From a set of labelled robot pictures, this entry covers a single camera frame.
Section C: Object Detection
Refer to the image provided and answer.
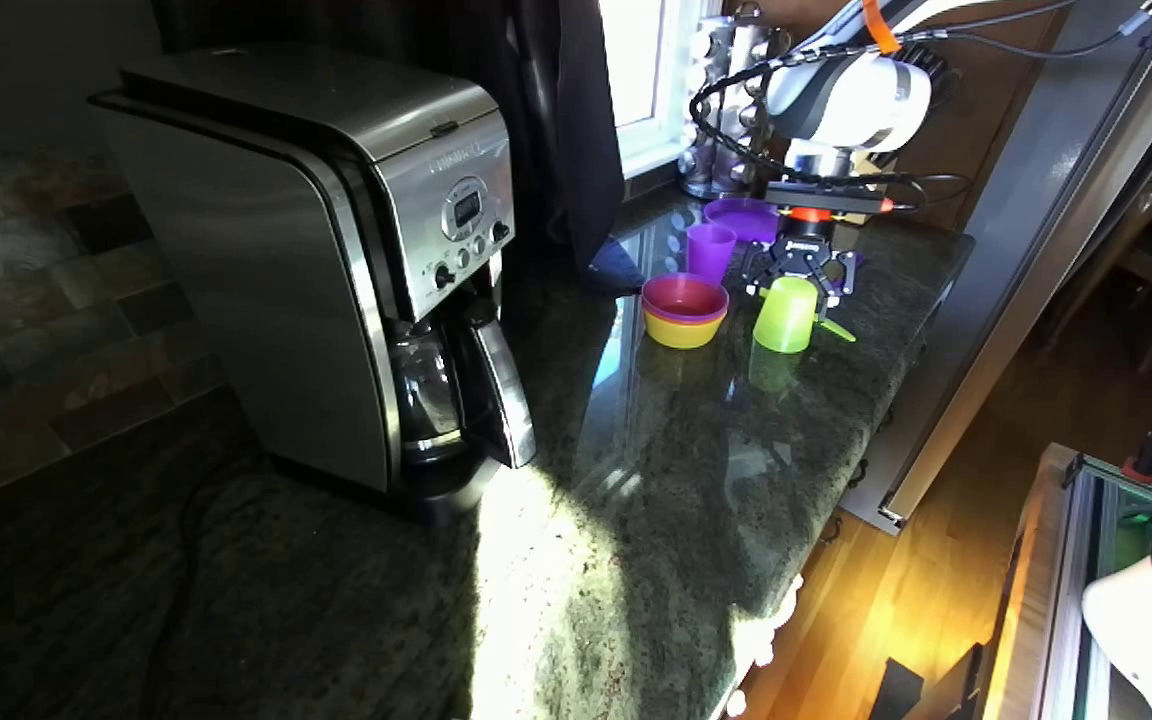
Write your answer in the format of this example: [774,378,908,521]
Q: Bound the yellow-green plastic knife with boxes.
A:
[815,317,860,342]

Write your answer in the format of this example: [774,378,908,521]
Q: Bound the stainless steel appliance front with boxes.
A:
[843,49,1152,535]

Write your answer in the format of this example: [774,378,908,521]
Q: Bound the purple plastic plate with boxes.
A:
[703,196,779,245]

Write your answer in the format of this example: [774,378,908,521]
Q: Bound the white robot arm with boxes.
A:
[753,0,1152,222]

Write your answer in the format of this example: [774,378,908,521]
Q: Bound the glass coffee carafe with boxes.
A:
[393,317,535,496]

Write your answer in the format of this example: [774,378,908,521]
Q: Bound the yellow-green plastic cup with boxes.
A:
[753,275,820,357]

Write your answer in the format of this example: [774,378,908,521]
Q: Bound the purple plastic cup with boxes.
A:
[685,222,734,282]

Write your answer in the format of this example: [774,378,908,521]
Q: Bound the white window frame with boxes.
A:
[600,0,718,179]

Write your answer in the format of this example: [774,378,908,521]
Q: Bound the pink and yellow bowls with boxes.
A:
[641,275,728,351]

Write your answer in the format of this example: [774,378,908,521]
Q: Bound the stainless steel coffee maker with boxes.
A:
[90,45,515,498]

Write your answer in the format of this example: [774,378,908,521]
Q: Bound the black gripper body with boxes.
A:
[764,179,867,282]

